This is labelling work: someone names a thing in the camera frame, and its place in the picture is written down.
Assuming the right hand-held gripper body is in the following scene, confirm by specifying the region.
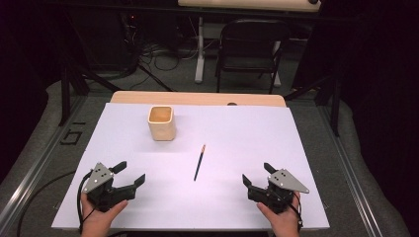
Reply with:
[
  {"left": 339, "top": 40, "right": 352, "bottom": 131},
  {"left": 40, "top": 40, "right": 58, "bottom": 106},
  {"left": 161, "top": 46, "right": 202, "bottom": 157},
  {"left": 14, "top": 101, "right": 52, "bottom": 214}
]
[{"left": 247, "top": 168, "right": 310, "bottom": 214}]

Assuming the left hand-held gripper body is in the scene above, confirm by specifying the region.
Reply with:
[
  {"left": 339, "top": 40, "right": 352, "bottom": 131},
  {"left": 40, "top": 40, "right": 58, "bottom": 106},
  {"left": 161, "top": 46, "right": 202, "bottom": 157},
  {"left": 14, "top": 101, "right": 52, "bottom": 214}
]
[{"left": 82, "top": 162, "right": 137, "bottom": 212}]

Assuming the dark blue pencil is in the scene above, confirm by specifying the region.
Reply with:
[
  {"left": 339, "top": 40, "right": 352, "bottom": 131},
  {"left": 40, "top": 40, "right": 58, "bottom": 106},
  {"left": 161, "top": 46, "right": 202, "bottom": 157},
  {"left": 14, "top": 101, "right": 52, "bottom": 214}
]
[{"left": 193, "top": 143, "right": 207, "bottom": 183}]

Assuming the beige square pen cup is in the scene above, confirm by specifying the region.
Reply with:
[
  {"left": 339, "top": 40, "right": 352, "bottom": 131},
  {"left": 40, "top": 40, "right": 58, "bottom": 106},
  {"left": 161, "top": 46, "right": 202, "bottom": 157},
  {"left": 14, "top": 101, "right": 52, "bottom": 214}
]
[{"left": 146, "top": 105, "right": 177, "bottom": 142}]

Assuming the person's right hand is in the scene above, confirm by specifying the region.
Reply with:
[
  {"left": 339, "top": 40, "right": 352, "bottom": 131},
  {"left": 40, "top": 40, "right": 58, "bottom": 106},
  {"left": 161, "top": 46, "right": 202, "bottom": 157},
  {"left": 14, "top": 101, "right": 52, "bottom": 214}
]
[{"left": 256, "top": 192, "right": 302, "bottom": 237}]

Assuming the person's left hand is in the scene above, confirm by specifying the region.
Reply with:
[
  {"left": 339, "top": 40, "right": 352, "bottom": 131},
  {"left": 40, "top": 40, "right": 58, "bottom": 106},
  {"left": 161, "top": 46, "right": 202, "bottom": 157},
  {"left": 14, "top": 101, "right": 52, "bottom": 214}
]
[{"left": 80, "top": 192, "right": 129, "bottom": 237}]

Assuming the white table cover sheet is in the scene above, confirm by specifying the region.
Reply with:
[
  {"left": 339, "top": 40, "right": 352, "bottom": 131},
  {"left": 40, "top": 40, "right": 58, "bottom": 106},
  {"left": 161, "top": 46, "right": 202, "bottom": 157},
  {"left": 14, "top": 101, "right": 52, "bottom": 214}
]
[{"left": 51, "top": 102, "right": 330, "bottom": 230}]

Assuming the black metal stand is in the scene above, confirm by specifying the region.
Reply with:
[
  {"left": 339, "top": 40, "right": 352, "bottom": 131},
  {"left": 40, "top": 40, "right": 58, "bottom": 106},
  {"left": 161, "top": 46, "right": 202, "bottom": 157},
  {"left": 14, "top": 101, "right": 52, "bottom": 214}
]
[
  {"left": 58, "top": 62, "right": 123, "bottom": 127},
  {"left": 285, "top": 74, "right": 341, "bottom": 137}
]

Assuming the black tripod leg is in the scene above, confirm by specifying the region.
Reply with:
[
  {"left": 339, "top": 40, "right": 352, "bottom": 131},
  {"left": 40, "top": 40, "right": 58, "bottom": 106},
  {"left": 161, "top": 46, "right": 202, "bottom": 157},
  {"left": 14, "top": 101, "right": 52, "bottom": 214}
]
[{"left": 137, "top": 63, "right": 174, "bottom": 93}]

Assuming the light wooden table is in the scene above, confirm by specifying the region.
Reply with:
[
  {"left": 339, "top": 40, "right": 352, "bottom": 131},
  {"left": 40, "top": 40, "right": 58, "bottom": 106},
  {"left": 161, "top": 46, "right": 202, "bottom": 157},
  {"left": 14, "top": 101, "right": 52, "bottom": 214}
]
[{"left": 110, "top": 91, "right": 287, "bottom": 108}]

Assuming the black folding chair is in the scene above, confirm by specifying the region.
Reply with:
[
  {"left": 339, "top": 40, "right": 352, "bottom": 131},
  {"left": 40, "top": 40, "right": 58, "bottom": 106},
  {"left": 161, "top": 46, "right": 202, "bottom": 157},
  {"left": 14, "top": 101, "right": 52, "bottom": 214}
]
[{"left": 215, "top": 19, "right": 291, "bottom": 95}]

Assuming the white desk leg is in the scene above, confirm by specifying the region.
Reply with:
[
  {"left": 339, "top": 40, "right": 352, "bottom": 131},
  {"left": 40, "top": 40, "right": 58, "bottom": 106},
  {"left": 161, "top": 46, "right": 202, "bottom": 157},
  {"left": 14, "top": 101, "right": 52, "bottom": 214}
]
[{"left": 194, "top": 16, "right": 206, "bottom": 84}]

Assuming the beige desk top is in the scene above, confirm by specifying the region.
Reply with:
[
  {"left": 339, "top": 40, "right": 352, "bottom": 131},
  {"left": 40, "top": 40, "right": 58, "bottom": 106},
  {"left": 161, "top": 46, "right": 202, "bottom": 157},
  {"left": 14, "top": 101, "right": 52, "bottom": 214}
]
[{"left": 177, "top": 0, "right": 322, "bottom": 14}]

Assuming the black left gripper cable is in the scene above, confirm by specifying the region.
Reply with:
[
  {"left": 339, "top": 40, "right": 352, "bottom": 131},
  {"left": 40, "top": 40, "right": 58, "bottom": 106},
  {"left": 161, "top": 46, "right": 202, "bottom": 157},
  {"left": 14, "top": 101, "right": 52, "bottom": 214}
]
[{"left": 76, "top": 169, "right": 94, "bottom": 233}]

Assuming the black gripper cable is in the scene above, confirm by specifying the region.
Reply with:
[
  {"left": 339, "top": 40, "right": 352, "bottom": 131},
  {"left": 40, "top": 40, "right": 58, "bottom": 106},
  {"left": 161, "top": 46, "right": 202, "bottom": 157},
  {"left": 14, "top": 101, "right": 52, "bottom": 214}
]
[
  {"left": 291, "top": 192, "right": 304, "bottom": 233},
  {"left": 76, "top": 169, "right": 94, "bottom": 233}
]

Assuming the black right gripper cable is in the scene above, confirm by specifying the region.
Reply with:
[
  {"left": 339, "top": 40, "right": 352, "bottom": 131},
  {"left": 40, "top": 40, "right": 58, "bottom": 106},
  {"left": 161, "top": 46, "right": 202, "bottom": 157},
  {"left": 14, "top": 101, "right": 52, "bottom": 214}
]
[{"left": 291, "top": 192, "right": 304, "bottom": 233}]

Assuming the aluminium floor rail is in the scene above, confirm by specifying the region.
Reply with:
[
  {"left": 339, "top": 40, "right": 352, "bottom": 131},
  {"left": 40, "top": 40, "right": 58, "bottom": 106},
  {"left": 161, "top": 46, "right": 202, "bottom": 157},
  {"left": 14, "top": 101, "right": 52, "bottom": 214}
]
[
  {"left": 0, "top": 95, "right": 87, "bottom": 236},
  {"left": 317, "top": 105, "right": 384, "bottom": 237}
]

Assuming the black floor cable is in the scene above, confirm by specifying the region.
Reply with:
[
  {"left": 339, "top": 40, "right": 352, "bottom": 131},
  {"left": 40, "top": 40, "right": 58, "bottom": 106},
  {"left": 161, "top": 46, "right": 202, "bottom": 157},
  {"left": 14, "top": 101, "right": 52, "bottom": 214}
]
[{"left": 16, "top": 170, "right": 77, "bottom": 237}]

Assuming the tangle of floor cables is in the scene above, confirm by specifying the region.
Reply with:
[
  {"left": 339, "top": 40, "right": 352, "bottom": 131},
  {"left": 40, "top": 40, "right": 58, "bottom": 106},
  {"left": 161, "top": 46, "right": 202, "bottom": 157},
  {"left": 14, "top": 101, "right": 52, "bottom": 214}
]
[{"left": 137, "top": 40, "right": 202, "bottom": 72}]

